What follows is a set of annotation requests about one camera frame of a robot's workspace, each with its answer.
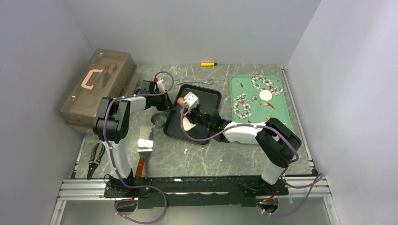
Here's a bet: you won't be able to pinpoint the wooden double-ended dough roller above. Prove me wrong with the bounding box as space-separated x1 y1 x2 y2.
177 97 187 117

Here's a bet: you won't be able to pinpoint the black baking tray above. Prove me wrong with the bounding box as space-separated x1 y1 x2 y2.
163 84 222 145

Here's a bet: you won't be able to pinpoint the white dough ball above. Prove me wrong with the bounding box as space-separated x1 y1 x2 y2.
182 117 197 132

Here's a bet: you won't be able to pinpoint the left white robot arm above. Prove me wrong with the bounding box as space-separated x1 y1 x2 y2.
92 78 174 197

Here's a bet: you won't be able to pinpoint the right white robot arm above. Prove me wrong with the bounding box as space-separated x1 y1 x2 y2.
180 104 302 195

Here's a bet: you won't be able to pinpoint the flat white dumpling wrapper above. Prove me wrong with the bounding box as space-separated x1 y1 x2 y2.
259 90 273 101

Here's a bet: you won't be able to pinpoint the silver wrench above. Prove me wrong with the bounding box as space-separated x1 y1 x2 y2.
175 79 214 85

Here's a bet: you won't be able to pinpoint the green floral tray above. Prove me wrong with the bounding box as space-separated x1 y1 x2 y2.
230 75 293 130

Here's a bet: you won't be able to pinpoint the yellow screwdriver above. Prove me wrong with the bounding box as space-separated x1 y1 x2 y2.
201 62 217 67

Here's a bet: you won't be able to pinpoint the translucent brown toolbox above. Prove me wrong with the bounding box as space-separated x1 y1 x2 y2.
59 48 139 134

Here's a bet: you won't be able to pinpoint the black pliers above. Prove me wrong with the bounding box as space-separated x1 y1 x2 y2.
86 143 106 180

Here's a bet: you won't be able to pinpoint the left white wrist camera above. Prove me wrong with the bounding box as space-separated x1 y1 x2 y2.
157 79 167 93

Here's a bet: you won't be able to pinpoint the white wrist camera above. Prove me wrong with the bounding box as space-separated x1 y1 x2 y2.
157 79 167 93
183 92 199 110

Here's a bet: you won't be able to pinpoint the metal ring cutter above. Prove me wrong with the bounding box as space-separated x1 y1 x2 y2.
151 112 168 128

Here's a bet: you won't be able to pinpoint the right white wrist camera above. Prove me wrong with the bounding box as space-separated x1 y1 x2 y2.
183 92 199 110

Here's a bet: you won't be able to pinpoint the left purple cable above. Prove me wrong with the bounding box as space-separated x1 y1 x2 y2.
102 71 175 225

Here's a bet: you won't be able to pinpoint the purple cable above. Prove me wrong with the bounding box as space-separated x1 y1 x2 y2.
179 104 324 218
102 71 175 225

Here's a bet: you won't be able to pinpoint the metal spatula orange handle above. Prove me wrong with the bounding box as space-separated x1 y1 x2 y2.
135 127 154 179

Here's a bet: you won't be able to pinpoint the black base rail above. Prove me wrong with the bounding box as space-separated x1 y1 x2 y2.
104 175 289 209

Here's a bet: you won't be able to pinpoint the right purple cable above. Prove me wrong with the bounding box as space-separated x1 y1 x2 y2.
179 104 324 218

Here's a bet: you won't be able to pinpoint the aluminium frame rail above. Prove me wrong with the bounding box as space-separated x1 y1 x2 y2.
57 179 106 201

